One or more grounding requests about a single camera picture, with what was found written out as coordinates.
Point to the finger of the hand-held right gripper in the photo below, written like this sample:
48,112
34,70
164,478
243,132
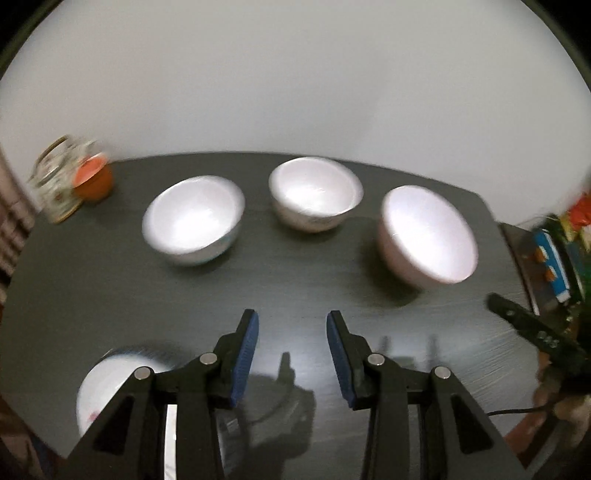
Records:
512,314

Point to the blue box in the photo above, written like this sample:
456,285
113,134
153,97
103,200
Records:
551,263

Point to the person's right hand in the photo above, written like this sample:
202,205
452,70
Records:
568,406

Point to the white bowl with lettering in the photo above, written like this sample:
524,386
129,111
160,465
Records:
314,189

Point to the red yellow packet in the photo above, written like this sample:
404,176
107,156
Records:
579,214

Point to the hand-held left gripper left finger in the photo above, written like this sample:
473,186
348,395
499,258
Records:
242,360

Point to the white bowl with blue print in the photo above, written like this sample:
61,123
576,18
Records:
194,217

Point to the pink bowl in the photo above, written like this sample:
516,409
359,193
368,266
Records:
429,235

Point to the white plate with pink flowers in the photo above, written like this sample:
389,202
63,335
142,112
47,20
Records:
101,397

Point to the floral ceramic teapot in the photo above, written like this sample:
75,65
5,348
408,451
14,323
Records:
55,194

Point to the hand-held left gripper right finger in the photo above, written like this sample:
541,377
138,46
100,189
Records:
339,360

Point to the orange cup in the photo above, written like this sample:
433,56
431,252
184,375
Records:
94,182

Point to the patterned curtain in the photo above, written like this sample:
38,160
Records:
11,221

